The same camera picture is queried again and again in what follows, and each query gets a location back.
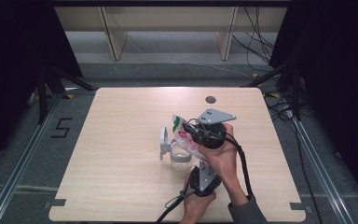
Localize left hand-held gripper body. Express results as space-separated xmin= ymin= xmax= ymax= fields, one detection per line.
xmin=188 ymin=161 xmax=222 ymax=198

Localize person's left hand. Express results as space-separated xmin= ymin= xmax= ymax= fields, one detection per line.
xmin=180 ymin=174 xmax=217 ymax=224

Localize black hanging cables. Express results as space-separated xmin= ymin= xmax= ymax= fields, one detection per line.
xmin=231 ymin=7 xmax=276 ymax=74

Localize clear jar with white lid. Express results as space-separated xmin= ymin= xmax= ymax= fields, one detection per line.
xmin=159 ymin=125 xmax=194 ymax=172

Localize black floor cables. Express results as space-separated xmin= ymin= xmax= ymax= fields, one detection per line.
xmin=262 ymin=90 xmax=296 ymax=122

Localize grey table bracket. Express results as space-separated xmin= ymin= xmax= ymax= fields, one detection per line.
xmin=43 ymin=198 xmax=67 ymax=209
xmin=289 ymin=202 xmax=313 ymax=215

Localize white floor cable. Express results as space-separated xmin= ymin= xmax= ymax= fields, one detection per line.
xmin=127 ymin=34 xmax=253 ymax=78

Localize beige wooden shelf unit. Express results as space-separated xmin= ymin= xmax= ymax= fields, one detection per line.
xmin=53 ymin=6 xmax=288 ymax=62

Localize pink and white bag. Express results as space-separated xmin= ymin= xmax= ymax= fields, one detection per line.
xmin=171 ymin=114 xmax=208 ymax=161

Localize black metal stand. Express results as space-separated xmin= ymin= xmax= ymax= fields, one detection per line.
xmin=241 ymin=59 xmax=302 ymax=120
xmin=36 ymin=62 xmax=96 ymax=125

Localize right hand-held gripper cable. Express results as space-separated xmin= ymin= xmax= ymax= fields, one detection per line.
xmin=223 ymin=132 xmax=255 ymax=200

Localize dark curtain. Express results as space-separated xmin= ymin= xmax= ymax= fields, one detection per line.
xmin=0 ymin=0 xmax=83 ymax=175
xmin=268 ymin=0 xmax=358 ymax=213

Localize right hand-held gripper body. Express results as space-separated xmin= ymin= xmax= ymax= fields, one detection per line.
xmin=187 ymin=107 xmax=237 ymax=149

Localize metal floor rail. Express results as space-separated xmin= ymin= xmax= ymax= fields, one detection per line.
xmin=292 ymin=118 xmax=355 ymax=224
xmin=0 ymin=92 xmax=63 ymax=224

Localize person's right hand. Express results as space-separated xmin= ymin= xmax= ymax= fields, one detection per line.
xmin=198 ymin=123 xmax=242 ymax=189

